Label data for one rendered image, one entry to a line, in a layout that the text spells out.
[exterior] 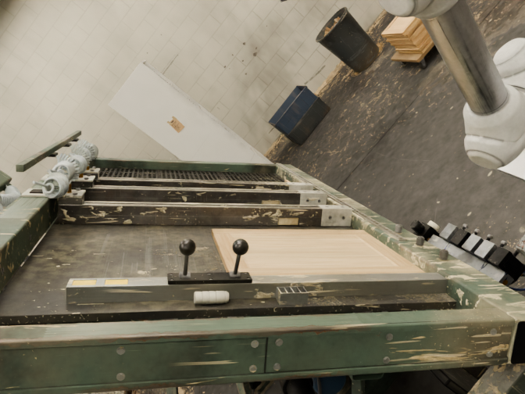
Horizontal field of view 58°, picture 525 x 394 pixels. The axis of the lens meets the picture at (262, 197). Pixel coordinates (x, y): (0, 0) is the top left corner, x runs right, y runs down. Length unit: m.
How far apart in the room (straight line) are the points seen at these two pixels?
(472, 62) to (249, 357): 0.86
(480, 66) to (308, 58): 5.70
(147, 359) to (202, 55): 5.99
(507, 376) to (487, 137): 0.63
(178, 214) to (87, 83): 5.22
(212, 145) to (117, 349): 4.61
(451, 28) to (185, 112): 4.36
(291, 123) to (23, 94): 3.51
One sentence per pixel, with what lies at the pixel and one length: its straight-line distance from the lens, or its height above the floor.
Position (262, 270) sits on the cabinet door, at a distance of 1.31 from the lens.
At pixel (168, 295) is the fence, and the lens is 1.15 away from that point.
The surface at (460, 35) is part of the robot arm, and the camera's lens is 1.25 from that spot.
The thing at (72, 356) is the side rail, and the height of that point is 1.62.
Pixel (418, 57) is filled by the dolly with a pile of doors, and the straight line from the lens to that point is 4.75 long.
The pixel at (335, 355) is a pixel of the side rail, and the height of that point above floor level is 1.20.
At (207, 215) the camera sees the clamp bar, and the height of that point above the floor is 1.37.
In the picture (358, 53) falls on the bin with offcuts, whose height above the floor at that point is 0.21.
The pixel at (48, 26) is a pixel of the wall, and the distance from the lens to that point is 6.94.
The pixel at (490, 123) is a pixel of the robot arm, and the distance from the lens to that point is 1.45.
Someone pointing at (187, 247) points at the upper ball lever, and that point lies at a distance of 1.06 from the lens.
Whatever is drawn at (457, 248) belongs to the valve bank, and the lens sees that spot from 1.68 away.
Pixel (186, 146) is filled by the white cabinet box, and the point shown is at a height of 1.13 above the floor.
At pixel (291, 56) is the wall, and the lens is 6.88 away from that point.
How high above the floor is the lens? 1.79
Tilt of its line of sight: 18 degrees down
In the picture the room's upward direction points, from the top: 52 degrees counter-clockwise
